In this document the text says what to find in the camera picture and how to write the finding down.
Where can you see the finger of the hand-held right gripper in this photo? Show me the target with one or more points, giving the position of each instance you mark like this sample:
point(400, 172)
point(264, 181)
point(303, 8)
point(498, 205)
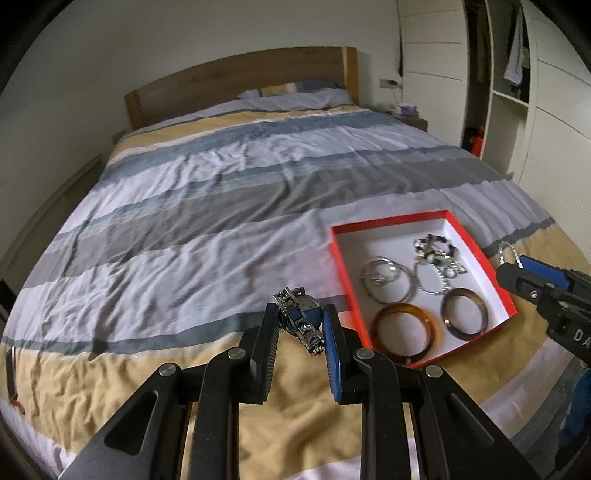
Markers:
point(545, 270)
point(521, 279)

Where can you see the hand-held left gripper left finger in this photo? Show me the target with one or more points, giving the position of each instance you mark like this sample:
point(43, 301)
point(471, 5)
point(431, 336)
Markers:
point(265, 350)

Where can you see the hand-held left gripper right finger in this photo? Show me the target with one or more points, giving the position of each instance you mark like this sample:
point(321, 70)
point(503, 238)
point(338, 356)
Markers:
point(332, 350)

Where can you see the silver wrist watch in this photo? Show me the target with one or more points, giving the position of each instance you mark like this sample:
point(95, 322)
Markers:
point(300, 318)

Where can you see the red jewelry box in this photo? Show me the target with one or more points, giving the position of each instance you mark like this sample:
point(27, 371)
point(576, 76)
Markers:
point(392, 242)

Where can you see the amber bangle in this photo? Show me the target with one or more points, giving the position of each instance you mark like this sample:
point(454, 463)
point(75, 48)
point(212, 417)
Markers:
point(383, 318)

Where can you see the dark metal bangle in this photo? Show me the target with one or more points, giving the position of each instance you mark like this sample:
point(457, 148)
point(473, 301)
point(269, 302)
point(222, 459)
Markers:
point(448, 318)

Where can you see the thin silver bangle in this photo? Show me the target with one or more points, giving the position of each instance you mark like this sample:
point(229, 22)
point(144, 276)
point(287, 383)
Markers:
point(412, 281)
point(369, 267)

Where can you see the person's blue jeans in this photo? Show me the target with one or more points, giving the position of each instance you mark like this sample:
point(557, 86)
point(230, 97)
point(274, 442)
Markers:
point(577, 410)

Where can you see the orange object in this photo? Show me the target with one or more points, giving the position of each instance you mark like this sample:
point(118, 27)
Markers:
point(476, 143)

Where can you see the striped duvet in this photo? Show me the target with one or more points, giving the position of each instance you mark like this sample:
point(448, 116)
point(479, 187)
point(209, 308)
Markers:
point(207, 207)

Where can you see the wooden nightstand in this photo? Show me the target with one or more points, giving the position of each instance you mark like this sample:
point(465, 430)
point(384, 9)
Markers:
point(413, 122)

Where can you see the purple tissue box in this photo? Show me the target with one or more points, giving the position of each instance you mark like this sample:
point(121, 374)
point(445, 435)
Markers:
point(407, 110)

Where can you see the hanging striped shirt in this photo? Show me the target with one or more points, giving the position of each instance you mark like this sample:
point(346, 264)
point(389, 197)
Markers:
point(513, 55)

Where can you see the white wardrobe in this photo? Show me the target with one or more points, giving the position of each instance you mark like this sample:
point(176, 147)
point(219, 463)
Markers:
point(434, 55)

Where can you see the dark slim object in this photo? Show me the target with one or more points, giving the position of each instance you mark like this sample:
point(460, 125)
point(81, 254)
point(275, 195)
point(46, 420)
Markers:
point(12, 369)

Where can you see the striped pillow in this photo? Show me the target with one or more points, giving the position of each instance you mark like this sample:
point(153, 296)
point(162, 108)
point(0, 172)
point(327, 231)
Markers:
point(304, 96)

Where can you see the wooden headboard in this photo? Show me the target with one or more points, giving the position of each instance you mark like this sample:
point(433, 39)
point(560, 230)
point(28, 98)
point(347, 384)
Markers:
point(231, 78)

